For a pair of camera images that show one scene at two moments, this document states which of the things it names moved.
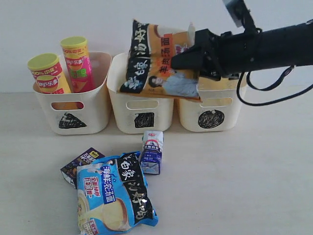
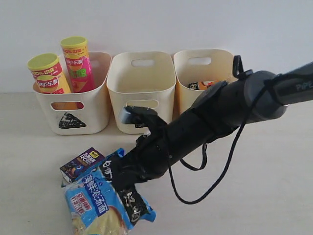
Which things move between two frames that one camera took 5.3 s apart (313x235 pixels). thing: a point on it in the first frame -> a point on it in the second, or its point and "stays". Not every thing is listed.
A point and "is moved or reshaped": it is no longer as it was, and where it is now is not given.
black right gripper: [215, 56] -> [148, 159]
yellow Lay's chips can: [49, 77] stays
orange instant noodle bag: [149, 71] -> [203, 85]
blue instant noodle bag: [113, 195] is moved or reshaped
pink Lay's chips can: [79, 63] stays
